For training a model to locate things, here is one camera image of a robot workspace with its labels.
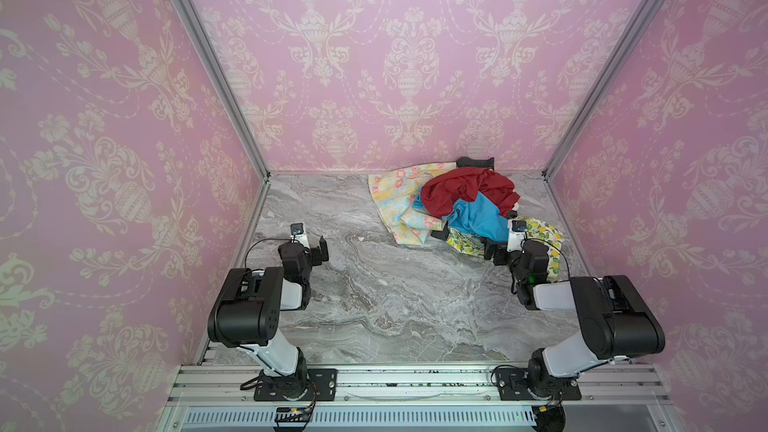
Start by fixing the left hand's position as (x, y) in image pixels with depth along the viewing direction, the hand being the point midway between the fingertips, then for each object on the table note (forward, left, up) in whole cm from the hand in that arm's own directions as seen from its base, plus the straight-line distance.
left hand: (308, 238), depth 95 cm
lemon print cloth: (+6, -75, -2) cm, 75 cm away
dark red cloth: (+15, -44, +9) cm, 47 cm away
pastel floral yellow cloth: (+24, -27, -4) cm, 36 cm away
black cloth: (+35, -55, +2) cm, 66 cm away
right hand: (+1, -61, +2) cm, 61 cm away
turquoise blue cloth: (+5, -54, +6) cm, 55 cm away
